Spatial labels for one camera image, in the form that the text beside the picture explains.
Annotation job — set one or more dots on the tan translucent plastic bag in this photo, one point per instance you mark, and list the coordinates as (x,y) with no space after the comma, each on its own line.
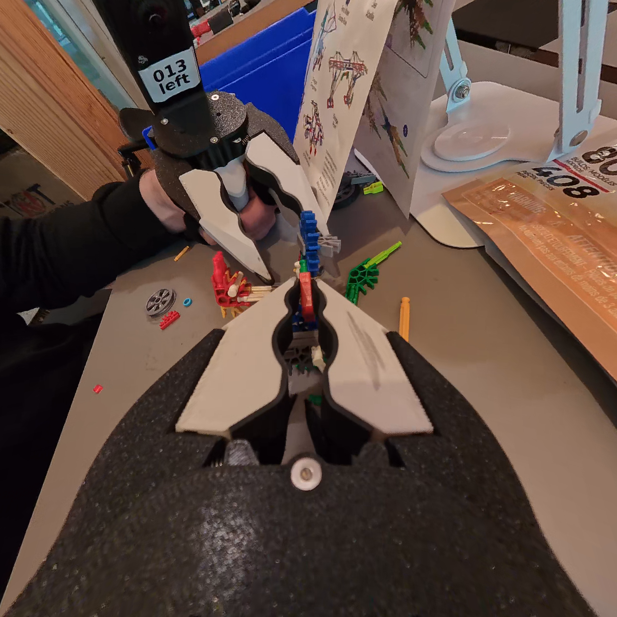
(554,241)

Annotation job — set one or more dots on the short yellow toy rod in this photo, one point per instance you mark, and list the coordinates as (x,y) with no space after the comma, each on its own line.
(181,253)

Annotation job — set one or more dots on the colourful toy construction model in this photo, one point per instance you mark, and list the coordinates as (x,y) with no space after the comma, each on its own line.
(308,241)

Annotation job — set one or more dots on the person's black clothing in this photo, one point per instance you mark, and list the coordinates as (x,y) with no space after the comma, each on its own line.
(33,434)

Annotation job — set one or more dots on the person's left hand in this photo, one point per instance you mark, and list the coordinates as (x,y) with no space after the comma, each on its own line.
(159,202)

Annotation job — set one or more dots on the green connector with lime rod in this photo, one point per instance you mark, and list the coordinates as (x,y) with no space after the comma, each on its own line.
(359,282)

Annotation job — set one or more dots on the white metal stand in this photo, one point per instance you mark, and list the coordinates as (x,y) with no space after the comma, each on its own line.
(520,111)

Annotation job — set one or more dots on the white instruction booklet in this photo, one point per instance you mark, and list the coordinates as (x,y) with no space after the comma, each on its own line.
(409,120)

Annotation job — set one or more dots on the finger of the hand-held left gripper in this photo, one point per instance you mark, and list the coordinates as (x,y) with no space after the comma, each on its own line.
(217,217)
(279,166)

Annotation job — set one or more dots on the orange toy rod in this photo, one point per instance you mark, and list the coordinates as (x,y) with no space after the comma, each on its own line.
(404,318)

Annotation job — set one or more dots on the person's left forearm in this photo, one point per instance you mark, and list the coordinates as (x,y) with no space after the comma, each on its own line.
(72,250)

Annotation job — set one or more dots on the black toy wheel grey connector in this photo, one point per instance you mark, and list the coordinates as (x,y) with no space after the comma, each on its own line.
(344,193)

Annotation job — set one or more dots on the brown wooden board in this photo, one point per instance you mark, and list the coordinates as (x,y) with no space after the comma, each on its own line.
(255,31)

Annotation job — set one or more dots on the small lime toy piece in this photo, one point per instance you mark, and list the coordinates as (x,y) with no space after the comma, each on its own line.
(373,188)

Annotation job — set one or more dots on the blue plastic bin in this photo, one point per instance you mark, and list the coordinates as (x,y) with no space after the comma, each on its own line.
(260,82)

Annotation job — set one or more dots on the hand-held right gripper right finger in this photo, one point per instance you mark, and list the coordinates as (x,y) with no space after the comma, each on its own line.
(381,390)

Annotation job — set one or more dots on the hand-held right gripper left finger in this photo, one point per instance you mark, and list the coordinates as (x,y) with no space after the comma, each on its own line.
(236,381)

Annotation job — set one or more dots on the wooden cabinet panel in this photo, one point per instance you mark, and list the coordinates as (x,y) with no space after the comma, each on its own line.
(48,96)

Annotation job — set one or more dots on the red snowflake toy connector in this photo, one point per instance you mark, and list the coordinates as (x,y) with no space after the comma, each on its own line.
(168,320)

